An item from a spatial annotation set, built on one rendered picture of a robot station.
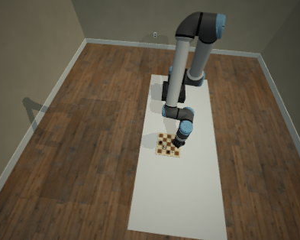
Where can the brown and cream chessboard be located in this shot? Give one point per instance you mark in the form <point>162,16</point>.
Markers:
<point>166,139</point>

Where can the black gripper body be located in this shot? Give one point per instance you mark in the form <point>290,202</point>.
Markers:
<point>177,143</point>

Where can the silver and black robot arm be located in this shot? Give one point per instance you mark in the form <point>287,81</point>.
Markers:
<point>208,27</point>

